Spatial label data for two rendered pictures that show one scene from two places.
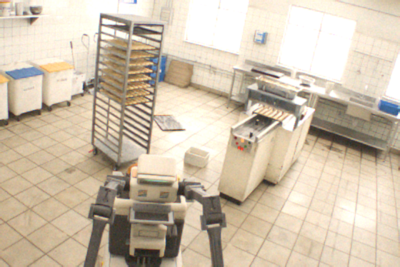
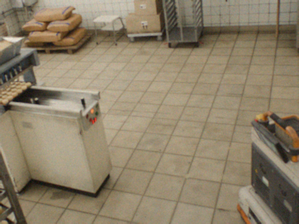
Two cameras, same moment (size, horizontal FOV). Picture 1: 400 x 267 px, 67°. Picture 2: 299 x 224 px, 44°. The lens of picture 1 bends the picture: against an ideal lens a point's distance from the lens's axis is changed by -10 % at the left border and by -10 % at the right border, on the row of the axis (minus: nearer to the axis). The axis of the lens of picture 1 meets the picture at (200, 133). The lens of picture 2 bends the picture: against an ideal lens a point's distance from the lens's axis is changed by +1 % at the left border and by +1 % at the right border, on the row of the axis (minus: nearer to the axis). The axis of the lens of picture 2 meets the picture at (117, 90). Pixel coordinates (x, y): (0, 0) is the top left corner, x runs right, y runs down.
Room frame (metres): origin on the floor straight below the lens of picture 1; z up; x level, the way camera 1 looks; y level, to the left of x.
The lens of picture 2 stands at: (2.81, 2.10, 2.25)
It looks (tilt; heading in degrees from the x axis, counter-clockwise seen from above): 27 degrees down; 274
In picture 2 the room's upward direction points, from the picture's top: 10 degrees counter-clockwise
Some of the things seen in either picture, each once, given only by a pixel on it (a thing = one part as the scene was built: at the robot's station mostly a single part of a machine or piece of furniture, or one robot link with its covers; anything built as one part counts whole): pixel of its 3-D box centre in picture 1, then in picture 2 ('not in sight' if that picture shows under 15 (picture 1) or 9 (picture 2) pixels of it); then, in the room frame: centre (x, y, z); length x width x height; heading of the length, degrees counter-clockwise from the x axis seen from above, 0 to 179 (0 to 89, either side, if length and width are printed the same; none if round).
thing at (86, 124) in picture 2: (242, 143); (91, 115); (3.23, -0.46, 0.77); 0.24 x 0.04 x 0.14; 63
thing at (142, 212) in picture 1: (151, 218); not in sight; (1.55, 0.19, 0.93); 0.28 x 0.16 x 0.22; 102
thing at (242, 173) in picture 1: (248, 158); (63, 141); (3.56, -0.62, 0.45); 0.70 x 0.34 x 0.90; 153
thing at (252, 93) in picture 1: (273, 106); (1, 81); (4.01, -0.85, 1.01); 0.72 x 0.33 x 0.34; 63
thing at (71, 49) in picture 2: not in sight; (58, 43); (4.23, -4.57, 0.06); 1.20 x 0.80 x 0.11; 159
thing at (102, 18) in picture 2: not in sight; (110, 29); (3.20, -4.41, 0.23); 0.45 x 0.45 x 0.46; 58
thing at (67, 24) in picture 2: not in sight; (65, 22); (3.98, -4.44, 0.47); 0.72 x 0.42 x 0.17; 72
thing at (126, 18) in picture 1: (124, 91); not in sight; (3.78, 0.99, 0.93); 0.64 x 0.51 x 1.78; 51
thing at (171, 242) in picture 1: (156, 243); not in sight; (1.69, 0.16, 0.61); 0.28 x 0.27 x 0.25; 102
